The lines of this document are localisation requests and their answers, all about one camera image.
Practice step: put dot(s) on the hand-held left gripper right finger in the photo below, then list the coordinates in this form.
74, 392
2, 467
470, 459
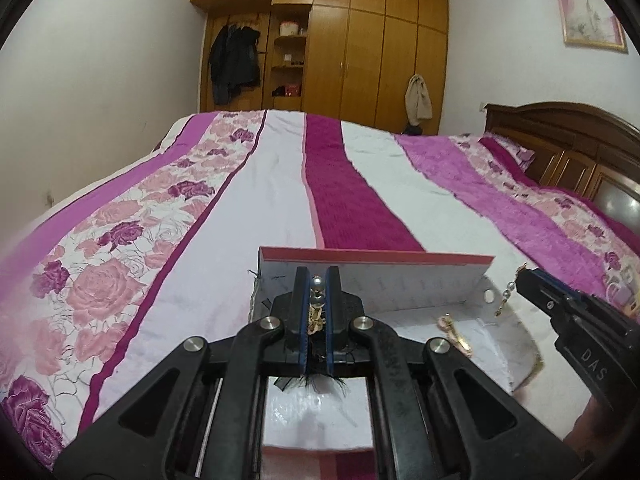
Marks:
330, 320

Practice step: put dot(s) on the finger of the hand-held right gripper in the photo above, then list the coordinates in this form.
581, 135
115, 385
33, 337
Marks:
537, 292
582, 294

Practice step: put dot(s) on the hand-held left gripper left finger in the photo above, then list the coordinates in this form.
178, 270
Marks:
301, 320

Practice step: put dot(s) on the black feather pearl hair accessory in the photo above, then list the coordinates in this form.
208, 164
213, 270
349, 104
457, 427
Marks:
316, 286

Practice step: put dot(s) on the pink cardboard box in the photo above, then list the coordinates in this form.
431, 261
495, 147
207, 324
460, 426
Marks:
425, 290

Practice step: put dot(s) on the person's right forearm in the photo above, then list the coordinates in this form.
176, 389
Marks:
602, 427

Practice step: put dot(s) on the gold clasp jewelry piece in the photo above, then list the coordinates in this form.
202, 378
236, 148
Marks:
452, 332

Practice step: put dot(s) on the floral striped bedspread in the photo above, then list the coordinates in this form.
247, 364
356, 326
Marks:
200, 240

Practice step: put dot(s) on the purple floral pillow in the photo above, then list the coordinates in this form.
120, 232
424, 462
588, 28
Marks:
512, 150

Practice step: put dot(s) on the wooden bed headboard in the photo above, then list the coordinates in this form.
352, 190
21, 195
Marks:
565, 150

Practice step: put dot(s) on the beige hanging garment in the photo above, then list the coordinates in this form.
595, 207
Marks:
417, 97

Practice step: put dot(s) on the black shelf item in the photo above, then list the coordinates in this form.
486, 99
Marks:
278, 91

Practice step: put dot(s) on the red shelf item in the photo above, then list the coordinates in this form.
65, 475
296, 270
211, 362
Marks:
293, 89

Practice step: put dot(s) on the dark hanging coats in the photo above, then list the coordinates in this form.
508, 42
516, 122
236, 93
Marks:
232, 60

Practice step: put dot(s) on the wooden wardrobe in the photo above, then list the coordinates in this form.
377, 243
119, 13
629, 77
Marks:
350, 35

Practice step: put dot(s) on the white round storage box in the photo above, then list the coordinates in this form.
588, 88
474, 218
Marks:
289, 29

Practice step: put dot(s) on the framed wall photo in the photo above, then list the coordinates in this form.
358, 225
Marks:
587, 10

